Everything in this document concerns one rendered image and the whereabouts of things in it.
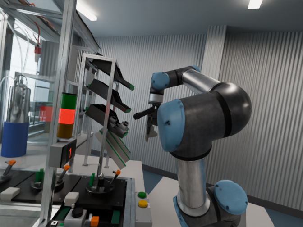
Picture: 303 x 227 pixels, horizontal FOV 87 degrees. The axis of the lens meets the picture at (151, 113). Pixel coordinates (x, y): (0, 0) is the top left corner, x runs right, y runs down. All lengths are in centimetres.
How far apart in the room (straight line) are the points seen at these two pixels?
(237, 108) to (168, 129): 15
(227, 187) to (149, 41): 344
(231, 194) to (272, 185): 285
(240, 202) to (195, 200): 18
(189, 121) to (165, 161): 315
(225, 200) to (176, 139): 40
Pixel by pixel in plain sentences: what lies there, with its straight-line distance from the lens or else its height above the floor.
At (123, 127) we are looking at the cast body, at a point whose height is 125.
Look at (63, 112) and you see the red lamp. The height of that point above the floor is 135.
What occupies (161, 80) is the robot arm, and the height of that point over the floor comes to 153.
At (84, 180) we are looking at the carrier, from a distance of 98.
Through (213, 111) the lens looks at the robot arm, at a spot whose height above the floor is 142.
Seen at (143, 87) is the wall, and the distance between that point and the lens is 356.
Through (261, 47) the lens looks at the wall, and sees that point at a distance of 349.
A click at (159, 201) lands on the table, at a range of 108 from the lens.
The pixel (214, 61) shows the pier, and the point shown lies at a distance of 306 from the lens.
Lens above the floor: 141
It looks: 3 degrees down
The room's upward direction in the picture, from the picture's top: 8 degrees clockwise
